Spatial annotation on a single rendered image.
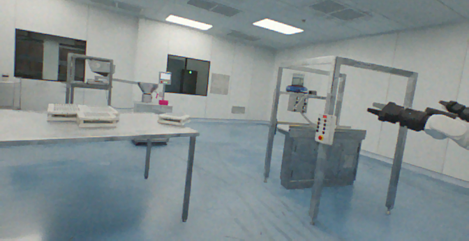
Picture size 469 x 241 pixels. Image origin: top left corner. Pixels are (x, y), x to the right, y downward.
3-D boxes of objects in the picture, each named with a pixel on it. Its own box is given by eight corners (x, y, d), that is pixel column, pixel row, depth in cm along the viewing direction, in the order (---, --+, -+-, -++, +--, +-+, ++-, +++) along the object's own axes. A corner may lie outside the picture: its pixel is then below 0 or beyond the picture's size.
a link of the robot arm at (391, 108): (376, 126, 105) (406, 137, 96) (379, 109, 99) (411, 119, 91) (388, 112, 110) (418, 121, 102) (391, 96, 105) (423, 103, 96)
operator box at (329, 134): (327, 144, 200) (331, 116, 198) (314, 140, 216) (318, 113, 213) (333, 145, 202) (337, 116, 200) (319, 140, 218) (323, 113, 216)
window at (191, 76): (164, 92, 693) (167, 54, 683) (164, 92, 694) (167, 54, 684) (206, 96, 762) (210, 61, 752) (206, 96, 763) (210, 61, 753)
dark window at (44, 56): (14, 77, 527) (15, 28, 517) (14, 77, 528) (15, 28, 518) (84, 84, 592) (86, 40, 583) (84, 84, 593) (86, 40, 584)
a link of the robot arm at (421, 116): (410, 133, 100) (444, 144, 92) (409, 125, 93) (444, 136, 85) (422, 111, 101) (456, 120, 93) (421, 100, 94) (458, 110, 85)
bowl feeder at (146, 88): (137, 103, 413) (139, 82, 409) (135, 100, 444) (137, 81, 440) (165, 104, 437) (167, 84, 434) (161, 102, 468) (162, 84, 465)
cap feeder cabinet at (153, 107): (133, 146, 404) (136, 103, 398) (130, 137, 453) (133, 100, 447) (169, 144, 436) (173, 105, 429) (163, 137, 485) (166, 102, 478)
